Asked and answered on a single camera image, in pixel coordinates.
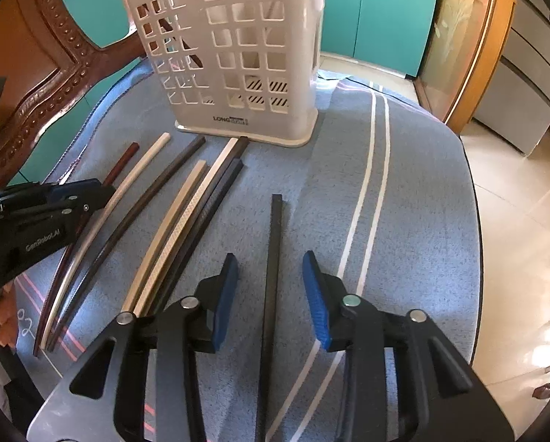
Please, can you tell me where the grey plastic utensil basket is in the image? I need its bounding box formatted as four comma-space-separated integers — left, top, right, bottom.
118, 0, 327, 147

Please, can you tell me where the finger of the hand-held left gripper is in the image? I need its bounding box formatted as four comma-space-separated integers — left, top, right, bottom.
0, 179, 113, 206
49, 187, 118, 222

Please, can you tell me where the dark brown chopstick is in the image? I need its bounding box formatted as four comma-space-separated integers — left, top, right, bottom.
46, 136, 206, 352
143, 136, 250, 318

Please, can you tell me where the cream chopstick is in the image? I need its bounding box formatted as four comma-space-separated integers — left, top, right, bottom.
38, 132, 171, 354
120, 160, 210, 316
133, 137, 241, 318

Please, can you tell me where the carved wooden chair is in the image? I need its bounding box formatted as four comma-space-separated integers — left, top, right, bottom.
0, 0, 165, 189

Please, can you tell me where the grey refrigerator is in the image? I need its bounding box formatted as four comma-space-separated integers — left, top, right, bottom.
470, 0, 550, 162

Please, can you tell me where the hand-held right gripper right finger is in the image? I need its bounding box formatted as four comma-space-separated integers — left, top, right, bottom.
301, 251, 515, 442

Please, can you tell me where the reddish brown chopstick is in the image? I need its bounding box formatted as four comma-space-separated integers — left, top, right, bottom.
32, 142, 140, 357

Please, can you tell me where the wood framed glass door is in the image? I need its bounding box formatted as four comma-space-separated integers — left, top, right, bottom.
415, 0, 517, 134

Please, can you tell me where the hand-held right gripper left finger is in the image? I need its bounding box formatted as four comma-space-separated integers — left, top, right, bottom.
26, 252, 239, 442

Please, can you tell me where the black chopstick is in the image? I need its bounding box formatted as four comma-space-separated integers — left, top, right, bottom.
255, 194, 285, 442
153, 158, 244, 314

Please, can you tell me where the blue striped cloth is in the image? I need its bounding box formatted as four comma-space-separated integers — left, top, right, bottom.
14, 57, 483, 442

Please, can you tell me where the person's left hand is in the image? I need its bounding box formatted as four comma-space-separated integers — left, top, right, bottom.
0, 283, 20, 355

